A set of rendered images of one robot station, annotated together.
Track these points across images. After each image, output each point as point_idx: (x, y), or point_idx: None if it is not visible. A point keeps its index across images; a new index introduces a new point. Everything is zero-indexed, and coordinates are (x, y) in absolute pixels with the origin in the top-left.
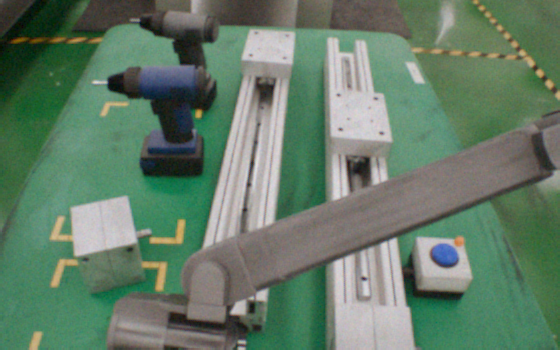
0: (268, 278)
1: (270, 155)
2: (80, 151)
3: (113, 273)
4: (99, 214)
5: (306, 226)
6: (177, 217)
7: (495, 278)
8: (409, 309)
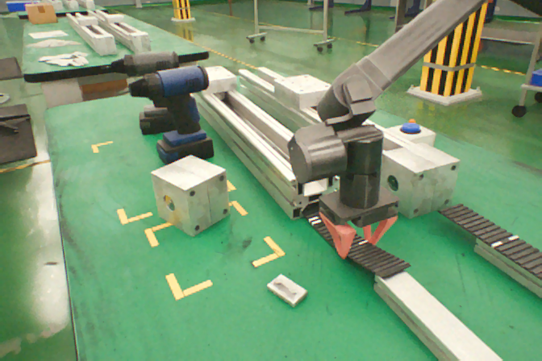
0: (383, 81)
1: (265, 118)
2: (97, 173)
3: (209, 208)
4: (179, 168)
5: (385, 51)
6: None
7: (440, 143)
8: None
